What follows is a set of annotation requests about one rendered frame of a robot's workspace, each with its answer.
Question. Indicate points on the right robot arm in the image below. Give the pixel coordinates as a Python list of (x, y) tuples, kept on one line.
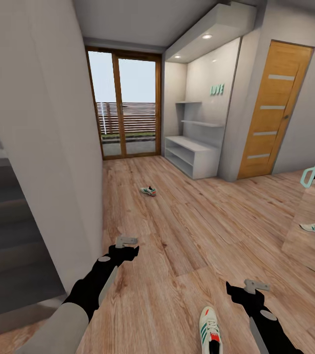
[(265, 327)]

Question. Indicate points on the gym shoe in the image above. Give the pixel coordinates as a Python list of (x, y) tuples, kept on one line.
[(149, 190), (210, 334)]

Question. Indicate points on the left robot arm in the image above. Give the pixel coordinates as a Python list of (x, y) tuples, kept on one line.
[(63, 332)]

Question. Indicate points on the decorative sign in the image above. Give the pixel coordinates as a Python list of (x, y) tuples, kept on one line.
[(217, 89)]

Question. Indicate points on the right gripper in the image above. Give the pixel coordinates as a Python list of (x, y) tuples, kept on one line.
[(240, 296)]

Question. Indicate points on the stairs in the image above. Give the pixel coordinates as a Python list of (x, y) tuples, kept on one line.
[(30, 287)]

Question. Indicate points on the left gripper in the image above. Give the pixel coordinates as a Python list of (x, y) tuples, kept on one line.
[(126, 253)]

